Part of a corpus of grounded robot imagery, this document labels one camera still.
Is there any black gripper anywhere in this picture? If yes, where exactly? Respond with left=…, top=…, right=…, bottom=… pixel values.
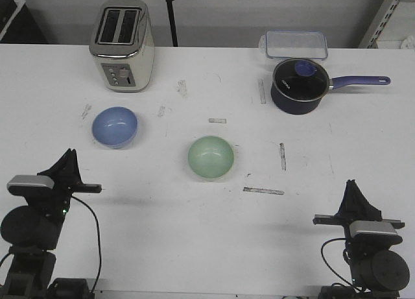
left=23, top=149, right=102, bottom=221
left=313, top=180, right=405, bottom=270

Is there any blue bowl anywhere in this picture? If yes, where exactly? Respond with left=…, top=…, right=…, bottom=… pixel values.
left=91, top=106, right=139, bottom=149

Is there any green bowl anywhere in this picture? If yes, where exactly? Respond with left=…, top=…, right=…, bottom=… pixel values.
left=187, top=136, right=235, bottom=180

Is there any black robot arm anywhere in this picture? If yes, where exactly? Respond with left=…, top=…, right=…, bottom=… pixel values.
left=1, top=149, right=102, bottom=298
left=313, top=180, right=410, bottom=298

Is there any dark blue saucepan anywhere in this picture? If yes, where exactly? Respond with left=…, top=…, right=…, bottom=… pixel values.
left=270, top=58, right=391, bottom=115

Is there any glass pot lid blue knob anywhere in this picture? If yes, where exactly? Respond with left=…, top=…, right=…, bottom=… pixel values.
left=273, top=58, right=329, bottom=102

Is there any cream and chrome toaster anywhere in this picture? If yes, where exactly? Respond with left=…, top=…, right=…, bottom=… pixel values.
left=89, top=0, right=155, bottom=93

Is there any clear plastic food container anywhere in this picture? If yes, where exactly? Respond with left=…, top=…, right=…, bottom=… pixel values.
left=258, top=30, right=328, bottom=60

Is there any black tripod pole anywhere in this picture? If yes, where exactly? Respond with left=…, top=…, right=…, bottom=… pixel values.
left=165, top=0, right=178, bottom=47

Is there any grey metal shelf upright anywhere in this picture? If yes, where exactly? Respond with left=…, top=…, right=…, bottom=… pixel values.
left=358, top=0, right=414, bottom=49

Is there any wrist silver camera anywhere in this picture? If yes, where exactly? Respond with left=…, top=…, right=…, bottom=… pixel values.
left=6, top=174, right=54, bottom=197
left=349, top=221, right=397, bottom=237

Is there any right black cable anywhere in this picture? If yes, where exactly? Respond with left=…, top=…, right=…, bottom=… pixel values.
left=320, top=236, right=357, bottom=293

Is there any black cable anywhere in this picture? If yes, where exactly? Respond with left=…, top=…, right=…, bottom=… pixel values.
left=320, top=236, right=357, bottom=293
left=0, top=196, right=102, bottom=295

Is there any left black cable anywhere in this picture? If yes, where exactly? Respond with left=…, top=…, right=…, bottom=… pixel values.
left=0, top=196, right=102, bottom=295

